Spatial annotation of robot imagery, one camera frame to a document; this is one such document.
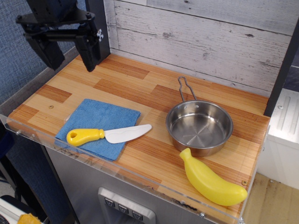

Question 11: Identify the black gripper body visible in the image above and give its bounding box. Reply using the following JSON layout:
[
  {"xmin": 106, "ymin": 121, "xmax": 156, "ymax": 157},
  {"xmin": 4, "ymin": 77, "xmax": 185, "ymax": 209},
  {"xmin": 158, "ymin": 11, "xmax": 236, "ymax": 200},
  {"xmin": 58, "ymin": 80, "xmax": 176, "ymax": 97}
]
[{"xmin": 16, "ymin": 0, "xmax": 102, "ymax": 44}]

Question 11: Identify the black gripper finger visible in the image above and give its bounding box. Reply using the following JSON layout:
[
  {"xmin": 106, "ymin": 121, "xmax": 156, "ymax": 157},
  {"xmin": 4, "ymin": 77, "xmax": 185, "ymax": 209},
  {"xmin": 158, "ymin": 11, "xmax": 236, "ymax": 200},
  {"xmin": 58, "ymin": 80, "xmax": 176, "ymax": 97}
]
[
  {"xmin": 75, "ymin": 35, "xmax": 101, "ymax": 72},
  {"xmin": 27, "ymin": 39, "xmax": 65, "ymax": 70}
]

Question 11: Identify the yellow plastic toy banana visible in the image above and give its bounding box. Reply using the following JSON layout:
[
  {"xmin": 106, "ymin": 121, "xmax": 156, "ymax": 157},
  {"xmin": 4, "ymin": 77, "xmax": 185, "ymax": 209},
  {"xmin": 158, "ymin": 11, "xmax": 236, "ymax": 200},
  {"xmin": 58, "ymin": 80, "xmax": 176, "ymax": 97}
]
[{"xmin": 179, "ymin": 148, "xmax": 248, "ymax": 206}]

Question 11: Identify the blue folded cloth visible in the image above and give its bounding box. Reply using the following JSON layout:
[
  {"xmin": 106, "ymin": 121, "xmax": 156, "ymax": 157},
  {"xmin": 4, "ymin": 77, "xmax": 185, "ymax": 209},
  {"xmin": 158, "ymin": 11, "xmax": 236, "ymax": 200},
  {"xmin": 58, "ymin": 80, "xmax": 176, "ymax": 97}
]
[{"xmin": 55, "ymin": 99, "xmax": 141, "ymax": 161}]

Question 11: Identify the small stainless steel pan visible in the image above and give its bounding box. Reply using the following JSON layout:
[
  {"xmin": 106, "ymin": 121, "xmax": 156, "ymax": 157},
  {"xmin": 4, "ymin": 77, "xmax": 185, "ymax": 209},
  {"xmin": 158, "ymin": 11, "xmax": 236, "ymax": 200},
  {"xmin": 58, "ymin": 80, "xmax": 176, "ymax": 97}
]
[{"xmin": 165, "ymin": 76, "xmax": 234, "ymax": 157}]

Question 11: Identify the silver button control panel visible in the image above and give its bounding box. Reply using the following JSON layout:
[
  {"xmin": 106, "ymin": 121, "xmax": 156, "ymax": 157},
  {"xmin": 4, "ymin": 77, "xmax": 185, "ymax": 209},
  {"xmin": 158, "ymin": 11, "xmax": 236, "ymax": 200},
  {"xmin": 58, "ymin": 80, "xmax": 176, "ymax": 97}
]
[{"xmin": 98, "ymin": 187, "xmax": 156, "ymax": 224}]

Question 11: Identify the yellow tape wrapped object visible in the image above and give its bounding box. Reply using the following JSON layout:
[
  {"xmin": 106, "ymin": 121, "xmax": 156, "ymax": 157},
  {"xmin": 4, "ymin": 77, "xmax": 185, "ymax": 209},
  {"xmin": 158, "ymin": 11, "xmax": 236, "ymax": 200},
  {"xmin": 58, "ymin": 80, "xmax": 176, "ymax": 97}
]
[{"xmin": 17, "ymin": 213, "xmax": 41, "ymax": 224}]

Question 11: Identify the white ribbed box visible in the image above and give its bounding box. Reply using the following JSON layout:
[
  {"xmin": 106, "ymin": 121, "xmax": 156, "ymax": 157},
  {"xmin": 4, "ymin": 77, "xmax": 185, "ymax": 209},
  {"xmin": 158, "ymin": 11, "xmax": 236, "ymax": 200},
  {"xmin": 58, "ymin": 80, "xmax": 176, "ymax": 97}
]
[{"xmin": 257, "ymin": 89, "xmax": 299, "ymax": 189}]

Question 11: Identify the toy knife yellow handle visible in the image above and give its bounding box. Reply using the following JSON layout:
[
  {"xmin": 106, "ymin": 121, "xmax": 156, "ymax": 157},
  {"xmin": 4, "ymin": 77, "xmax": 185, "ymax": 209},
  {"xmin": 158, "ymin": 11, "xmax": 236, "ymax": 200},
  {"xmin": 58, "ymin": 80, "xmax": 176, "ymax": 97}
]
[{"xmin": 66, "ymin": 124, "xmax": 152, "ymax": 147}]

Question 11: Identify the dark right cabinet post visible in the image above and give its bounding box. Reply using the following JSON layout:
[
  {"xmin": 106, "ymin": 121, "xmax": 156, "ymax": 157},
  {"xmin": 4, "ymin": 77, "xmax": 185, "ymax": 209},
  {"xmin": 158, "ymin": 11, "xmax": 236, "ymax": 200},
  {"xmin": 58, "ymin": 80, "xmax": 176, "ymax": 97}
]
[{"xmin": 263, "ymin": 28, "xmax": 299, "ymax": 117}]

